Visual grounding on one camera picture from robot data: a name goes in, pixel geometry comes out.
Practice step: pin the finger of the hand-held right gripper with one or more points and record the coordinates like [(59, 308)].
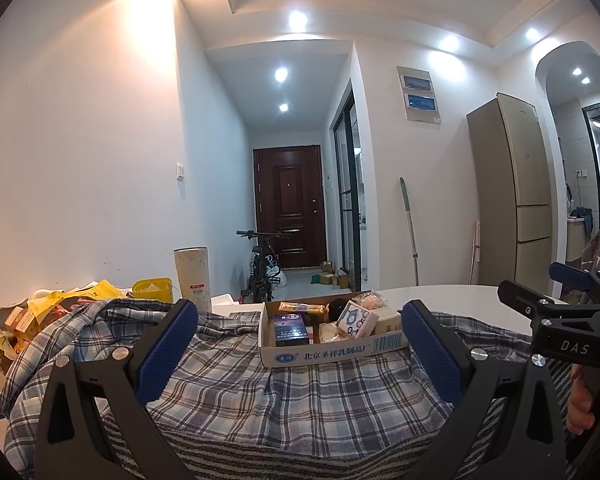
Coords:
[(525, 297), (567, 275)]

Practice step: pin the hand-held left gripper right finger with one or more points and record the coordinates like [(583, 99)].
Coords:
[(432, 350)]

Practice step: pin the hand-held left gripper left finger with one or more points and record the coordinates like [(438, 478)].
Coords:
[(167, 350)]

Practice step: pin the small beige box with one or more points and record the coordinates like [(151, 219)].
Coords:
[(387, 320)]

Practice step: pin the peach bun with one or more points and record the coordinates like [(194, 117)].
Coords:
[(370, 300)]

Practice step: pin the pink flower-print tissue packet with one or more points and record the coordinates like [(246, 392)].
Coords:
[(357, 320)]

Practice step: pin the white tissue pack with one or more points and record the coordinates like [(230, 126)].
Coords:
[(330, 332)]

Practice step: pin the black plush toy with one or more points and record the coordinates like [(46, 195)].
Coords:
[(336, 307)]

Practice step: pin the dark blue cigarette pack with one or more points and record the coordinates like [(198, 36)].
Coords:
[(290, 330)]

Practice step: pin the yellow cigarette pack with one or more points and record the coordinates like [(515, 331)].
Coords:
[(300, 307)]

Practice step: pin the person's right hand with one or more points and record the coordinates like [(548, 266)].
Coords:
[(580, 400)]

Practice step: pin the white washbasin cabinet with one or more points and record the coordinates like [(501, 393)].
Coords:
[(577, 247)]

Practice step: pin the blue cloth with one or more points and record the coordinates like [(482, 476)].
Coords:
[(582, 217)]

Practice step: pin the yellow plastic bin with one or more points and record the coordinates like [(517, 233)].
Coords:
[(152, 290)]

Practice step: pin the pink broom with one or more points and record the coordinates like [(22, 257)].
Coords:
[(476, 245)]

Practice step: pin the white foam box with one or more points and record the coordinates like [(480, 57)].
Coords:
[(225, 302)]

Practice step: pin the white paper tube canister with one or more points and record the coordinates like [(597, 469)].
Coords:
[(192, 275)]

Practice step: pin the beige refrigerator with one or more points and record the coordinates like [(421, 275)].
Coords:
[(510, 200)]

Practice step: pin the small cardboard floor box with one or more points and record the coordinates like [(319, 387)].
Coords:
[(326, 266), (325, 278), (343, 277)]

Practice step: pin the black bicycle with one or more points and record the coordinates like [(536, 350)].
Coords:
[(262, 275)]

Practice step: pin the blue plaid shirt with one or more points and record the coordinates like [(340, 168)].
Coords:
[(280, 395)]

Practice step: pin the white plastic bag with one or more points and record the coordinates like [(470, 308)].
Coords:
[(276, 277)]

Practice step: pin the black framed glass door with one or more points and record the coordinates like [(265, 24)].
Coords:
[(350, 185)]

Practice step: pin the dark brown entrance door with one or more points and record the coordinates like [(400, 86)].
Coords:
[(290, 200)]

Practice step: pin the grey electrical panel cover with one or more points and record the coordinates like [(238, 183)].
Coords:
[(419, 92)]

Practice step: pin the white light switch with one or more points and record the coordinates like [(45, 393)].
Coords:
[(180, 171)]

